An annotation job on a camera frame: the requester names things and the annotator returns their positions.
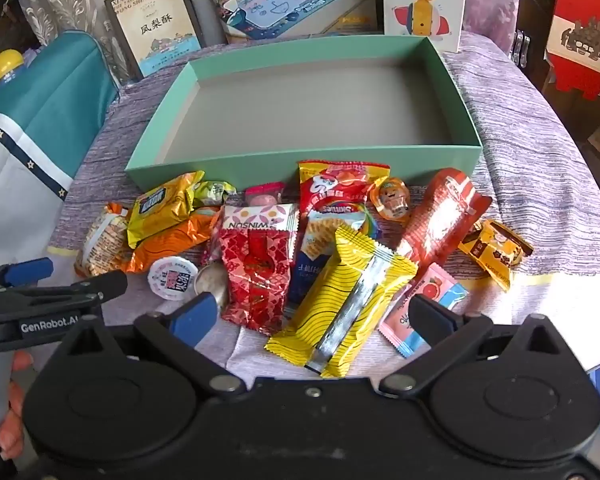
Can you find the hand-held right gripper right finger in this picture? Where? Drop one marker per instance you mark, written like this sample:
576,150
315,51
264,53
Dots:
432,322

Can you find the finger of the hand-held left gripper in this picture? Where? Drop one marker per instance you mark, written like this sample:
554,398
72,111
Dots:
30,267
80,290

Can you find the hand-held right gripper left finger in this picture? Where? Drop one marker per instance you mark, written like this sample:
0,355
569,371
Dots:
192,320

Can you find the pink fruit print packet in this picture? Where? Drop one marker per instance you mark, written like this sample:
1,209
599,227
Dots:
430,285

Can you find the white jelly cup pink label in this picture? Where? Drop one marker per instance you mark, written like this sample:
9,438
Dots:
172,277

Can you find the striped cracker stick packet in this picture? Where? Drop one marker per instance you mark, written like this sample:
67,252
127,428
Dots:
102,240

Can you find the red patterned foil packet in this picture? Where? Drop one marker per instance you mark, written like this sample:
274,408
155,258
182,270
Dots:
255,280

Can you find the orange foil packet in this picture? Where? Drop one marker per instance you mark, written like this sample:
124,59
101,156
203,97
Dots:
175,242

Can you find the yellow and brown small packet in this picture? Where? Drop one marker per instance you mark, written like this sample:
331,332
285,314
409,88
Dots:
497,252

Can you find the long red-orange packet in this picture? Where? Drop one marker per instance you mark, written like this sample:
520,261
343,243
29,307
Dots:
440,215

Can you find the yellow wavy striped packet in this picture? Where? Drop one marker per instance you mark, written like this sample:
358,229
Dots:
325,310

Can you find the gold packet with dark label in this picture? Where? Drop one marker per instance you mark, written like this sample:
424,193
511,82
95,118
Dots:
155,207

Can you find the pink leaf pattern packet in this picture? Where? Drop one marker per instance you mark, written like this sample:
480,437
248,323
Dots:
260,215

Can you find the yellow-green cartoon candy packet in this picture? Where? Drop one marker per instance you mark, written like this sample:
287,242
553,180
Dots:
212,192

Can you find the orange jelly cup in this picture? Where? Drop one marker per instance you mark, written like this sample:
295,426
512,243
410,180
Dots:
390,200

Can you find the blue cracker packet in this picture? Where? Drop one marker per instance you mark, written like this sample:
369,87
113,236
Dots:
315,245

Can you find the pink candy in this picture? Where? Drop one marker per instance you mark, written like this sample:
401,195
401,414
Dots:
264,197

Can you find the red rainbow candy bag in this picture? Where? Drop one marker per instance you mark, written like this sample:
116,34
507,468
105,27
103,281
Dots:
337,207

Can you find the red and yellow gummy bag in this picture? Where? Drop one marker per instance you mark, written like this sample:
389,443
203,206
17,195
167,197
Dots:
340,180

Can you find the green cardboard box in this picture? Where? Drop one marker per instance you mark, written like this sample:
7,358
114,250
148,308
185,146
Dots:
305,165

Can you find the person's left hand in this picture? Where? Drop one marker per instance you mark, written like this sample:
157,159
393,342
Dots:
15,400

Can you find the teal and white chair cover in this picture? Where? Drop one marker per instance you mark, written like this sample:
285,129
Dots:
40,110

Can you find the yellow ball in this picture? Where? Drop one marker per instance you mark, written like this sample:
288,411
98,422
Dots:
5,66

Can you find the brown framed pastry gift box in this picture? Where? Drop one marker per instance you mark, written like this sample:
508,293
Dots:
155,30

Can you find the lace curtain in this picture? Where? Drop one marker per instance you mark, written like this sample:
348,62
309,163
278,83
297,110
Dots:
55,0

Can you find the grey pole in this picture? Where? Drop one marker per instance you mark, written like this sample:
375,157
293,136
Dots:
200,10

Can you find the white duck toy box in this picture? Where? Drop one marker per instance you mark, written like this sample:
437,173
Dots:
422,5

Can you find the purple cloth bag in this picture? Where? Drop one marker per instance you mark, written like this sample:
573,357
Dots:
490,10

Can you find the drawing mat toy box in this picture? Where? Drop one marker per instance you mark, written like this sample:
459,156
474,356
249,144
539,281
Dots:
290,5

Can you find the red paper bag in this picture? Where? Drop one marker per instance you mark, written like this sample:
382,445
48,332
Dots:
580,10

